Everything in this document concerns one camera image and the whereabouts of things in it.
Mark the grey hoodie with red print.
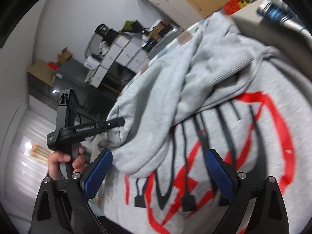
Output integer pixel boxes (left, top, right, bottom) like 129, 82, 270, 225
102, 12, 311, 233

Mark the person's left hand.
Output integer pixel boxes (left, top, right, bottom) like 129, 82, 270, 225
48, 146, 86, 180

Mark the dark grey refrigerator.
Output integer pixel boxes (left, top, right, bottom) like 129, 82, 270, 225
53, 59, 118, 123

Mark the white electric kettle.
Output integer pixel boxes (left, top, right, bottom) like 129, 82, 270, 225
84, 56, 100, 70

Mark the cardboard box on fridge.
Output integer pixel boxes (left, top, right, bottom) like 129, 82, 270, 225
57, 48, 73, 65

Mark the white curtain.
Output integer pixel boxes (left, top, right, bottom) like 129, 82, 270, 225
2, 96, 57, 225

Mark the black coffee machine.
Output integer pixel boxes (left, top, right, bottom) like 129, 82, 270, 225
95, 24, 120, 45

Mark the white drawer desk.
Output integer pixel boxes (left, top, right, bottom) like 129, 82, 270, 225
85, 33, 150, 88

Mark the silver suitcase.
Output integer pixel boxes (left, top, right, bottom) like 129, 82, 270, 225
148, 28, 183, 60

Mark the white two-door cabinet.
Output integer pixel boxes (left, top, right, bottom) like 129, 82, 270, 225
149, 0, 203, 30

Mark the orange toy pile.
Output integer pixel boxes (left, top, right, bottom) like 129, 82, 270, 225
223, 0, 251, 15

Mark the blue white plaid blanket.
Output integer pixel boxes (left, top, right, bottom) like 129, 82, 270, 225
256, 0, 311, 39

